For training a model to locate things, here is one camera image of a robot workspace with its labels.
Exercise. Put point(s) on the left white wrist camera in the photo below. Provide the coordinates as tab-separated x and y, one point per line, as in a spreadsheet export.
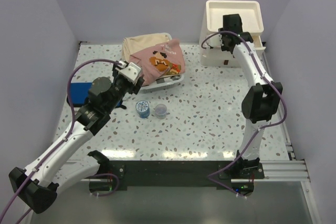
130	71

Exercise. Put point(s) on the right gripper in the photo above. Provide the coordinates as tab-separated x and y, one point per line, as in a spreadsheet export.
223	48

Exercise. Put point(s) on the white drawer cabinet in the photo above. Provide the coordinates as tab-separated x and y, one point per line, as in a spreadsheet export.
250	14

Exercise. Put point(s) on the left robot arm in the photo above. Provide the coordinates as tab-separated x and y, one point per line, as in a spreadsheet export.
34	184

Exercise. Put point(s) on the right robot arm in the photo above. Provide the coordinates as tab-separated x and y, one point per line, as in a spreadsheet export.
262	99

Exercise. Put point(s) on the aluminium rail frame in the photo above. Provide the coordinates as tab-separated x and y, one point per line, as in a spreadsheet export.
204	122

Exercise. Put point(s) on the pink printed t-shirt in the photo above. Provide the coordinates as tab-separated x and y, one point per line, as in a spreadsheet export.
163	59

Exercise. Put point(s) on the white laundry basket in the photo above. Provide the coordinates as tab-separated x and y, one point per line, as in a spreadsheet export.
163	83

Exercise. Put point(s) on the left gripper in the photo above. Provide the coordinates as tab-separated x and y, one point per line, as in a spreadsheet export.
133	88

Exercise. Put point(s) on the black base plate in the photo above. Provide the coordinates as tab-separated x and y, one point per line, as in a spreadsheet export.
125	174

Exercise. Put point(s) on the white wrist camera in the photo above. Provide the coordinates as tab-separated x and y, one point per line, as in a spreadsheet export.
214	41
130	71

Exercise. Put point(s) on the blue round tin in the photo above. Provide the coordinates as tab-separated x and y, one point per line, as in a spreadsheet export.
142	109

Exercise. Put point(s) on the clear plastic cup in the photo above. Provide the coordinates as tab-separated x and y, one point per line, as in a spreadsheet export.
160	111

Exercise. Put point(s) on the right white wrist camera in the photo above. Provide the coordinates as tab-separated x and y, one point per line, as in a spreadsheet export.
214	41

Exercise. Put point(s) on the blue cloth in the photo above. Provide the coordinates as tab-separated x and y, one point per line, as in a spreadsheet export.
78	94

